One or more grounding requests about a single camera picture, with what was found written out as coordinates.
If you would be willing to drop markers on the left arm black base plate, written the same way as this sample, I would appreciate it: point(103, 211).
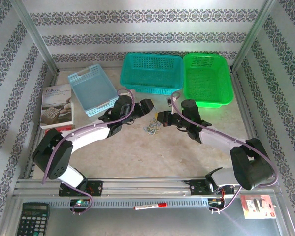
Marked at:
point(95, 188)

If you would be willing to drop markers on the aluminium side rail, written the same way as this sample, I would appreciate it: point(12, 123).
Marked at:
point(245, 110)
point(53, 81)

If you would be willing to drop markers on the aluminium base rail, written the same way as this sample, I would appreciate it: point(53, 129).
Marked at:
point(142, 186)

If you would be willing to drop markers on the red packaged usb drive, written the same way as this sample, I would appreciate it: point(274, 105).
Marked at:
point(256, 206)

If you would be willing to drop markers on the small controller circuit board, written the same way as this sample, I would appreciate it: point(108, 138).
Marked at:
point(80, 202)
point(216, 201)

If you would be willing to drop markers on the book with grey cover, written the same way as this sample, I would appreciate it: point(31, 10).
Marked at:
point(56, 105)

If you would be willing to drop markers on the red booklet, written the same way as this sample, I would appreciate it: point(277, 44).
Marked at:
point(64, 127)

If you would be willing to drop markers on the light blue plastic basket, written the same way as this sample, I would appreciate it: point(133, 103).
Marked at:
point(93, 88)

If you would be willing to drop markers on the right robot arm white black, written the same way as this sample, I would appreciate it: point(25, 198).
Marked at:
point(218, 138)

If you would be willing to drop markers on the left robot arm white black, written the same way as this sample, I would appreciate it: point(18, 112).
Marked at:
point(88, 136)

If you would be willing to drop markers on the pile of rubber bands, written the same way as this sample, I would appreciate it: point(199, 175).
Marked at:
point(150, 133)

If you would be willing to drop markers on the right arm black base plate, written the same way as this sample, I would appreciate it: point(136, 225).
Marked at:
point(197, 188)

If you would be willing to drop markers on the teal plastic basket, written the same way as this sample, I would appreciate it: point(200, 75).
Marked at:
point(149, 71)

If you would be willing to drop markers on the black calculator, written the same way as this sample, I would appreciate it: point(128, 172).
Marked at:
point(32, 221)

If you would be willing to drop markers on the white marker with red cap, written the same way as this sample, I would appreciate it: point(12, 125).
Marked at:
point(149, 206)

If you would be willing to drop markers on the aluminium frame post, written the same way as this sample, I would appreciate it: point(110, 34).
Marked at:
point(31, 34)
point(253, 34)

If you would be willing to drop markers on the green plastic basket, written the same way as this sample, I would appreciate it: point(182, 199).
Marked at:
point(206, 81)

